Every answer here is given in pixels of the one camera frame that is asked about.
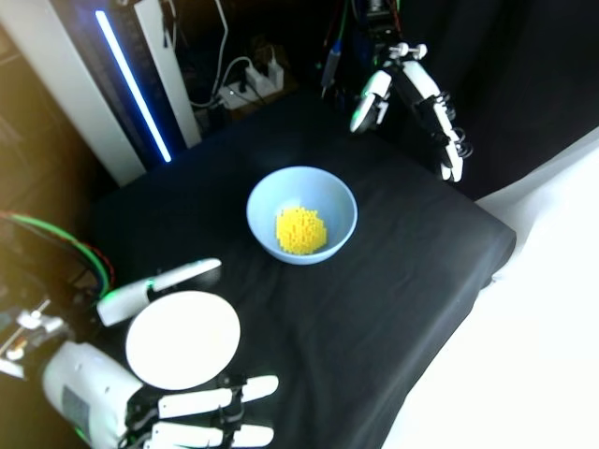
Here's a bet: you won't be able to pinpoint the white cup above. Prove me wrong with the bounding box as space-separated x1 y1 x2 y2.
124 290 242 392

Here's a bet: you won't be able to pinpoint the yellow corn kernels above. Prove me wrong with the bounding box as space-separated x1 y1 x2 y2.
274 206 329 254

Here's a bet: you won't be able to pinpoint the light blue bowl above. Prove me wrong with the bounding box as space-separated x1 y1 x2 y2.
245 166 359 267

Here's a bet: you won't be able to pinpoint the black table cloth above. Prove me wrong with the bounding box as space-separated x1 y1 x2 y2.
88 86 518 449

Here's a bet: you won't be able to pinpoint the white tower with blue light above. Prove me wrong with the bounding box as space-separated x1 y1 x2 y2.
0 0 203 188

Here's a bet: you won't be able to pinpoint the white adapter box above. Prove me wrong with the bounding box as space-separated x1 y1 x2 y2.
218 83 259 111

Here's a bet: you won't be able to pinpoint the white power strip with plugs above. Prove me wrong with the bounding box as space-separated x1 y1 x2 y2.
244 61 285 94

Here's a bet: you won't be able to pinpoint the hanging white blue connector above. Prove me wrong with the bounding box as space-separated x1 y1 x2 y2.
319 41 344 98

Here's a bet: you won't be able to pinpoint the white sheet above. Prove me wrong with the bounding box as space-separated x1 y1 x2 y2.
382 135 599 449

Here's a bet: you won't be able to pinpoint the white cable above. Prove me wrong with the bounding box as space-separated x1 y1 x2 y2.
189 0 256 109

